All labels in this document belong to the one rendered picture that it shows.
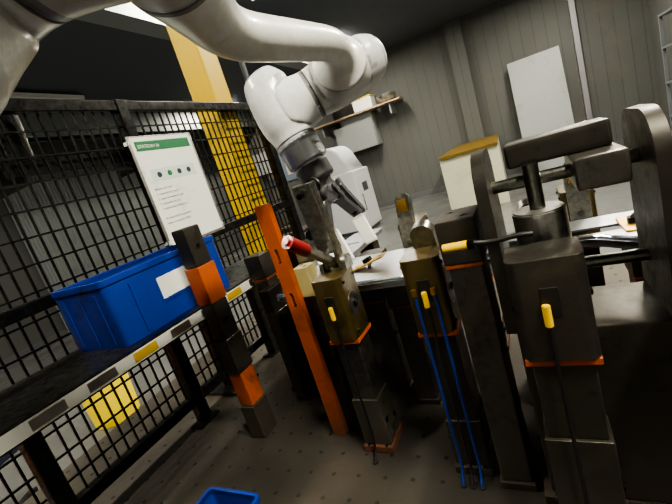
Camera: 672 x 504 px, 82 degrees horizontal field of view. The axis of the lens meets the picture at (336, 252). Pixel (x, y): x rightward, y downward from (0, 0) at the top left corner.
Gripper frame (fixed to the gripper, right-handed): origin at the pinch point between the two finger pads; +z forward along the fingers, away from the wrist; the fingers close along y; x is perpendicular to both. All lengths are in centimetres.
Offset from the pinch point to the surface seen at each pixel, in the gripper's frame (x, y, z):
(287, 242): -4.3, -26.7, -8.2
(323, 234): -3.8, -16.0, -6.4
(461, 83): 39, 785, -114
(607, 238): -40.3, -5.1, 16.1
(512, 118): -8, 804, -4
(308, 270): 4.5, -13.8, -1.9
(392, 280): -7.9, -10.2, 7.3
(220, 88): 41, 47, -69
